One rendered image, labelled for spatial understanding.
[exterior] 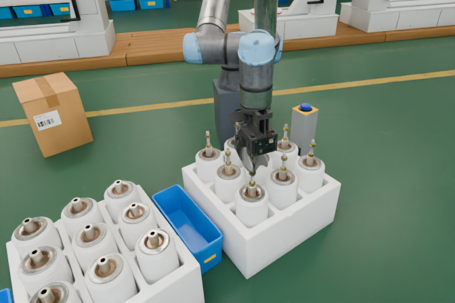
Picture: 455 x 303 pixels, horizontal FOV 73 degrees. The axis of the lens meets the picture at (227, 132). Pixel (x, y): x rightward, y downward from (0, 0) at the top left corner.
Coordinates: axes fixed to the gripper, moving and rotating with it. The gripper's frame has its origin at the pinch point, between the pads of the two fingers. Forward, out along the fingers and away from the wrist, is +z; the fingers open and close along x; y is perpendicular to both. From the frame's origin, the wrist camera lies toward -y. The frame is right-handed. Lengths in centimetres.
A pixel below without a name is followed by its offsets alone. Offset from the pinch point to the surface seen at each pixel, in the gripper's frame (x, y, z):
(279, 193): 8.4, 1.7, 11.8
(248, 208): -2.9, 4.6, 10.7
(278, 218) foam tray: 5.8, 6.6, 16.4
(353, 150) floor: 68, -32, 35
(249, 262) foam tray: -4.8, 9.9, 26.8
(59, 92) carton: -56, -89, 5
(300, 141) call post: 32.4, -24.1, 15.1
